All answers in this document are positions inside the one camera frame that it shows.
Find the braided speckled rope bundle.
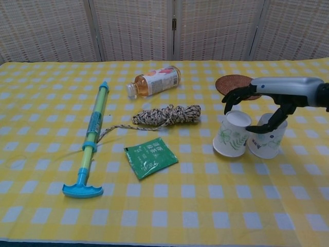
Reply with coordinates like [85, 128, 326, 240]
[96, 103, 202, 145]

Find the woven folding screen panel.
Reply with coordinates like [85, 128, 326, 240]
[88, 0, 178, 62]
[0, 0, 105, 64]
[173, 0, 269, 62]
[249, 0, 329, 61]

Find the amber drink plastic bottle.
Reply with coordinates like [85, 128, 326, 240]
[125, 65, 181, 99]

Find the green tea sachet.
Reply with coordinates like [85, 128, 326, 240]
[123, 137, 179, 181]

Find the round brown woven coaster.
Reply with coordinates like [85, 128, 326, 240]
[215, 74, 263, 100]

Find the white cup green flower print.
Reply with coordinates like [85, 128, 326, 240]
[212, 110, 252, 157]

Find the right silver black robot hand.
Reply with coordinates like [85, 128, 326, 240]
[222, 76, 325, 134]

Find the blue green toy water pump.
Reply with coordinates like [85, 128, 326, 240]
[62, 81, 111, 199]

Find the white cup blue flower print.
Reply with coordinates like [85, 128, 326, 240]
[247, 113, 288, 160]

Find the yellow white checkered tablecloth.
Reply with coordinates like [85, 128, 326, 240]
[0, 59, 329, 245]

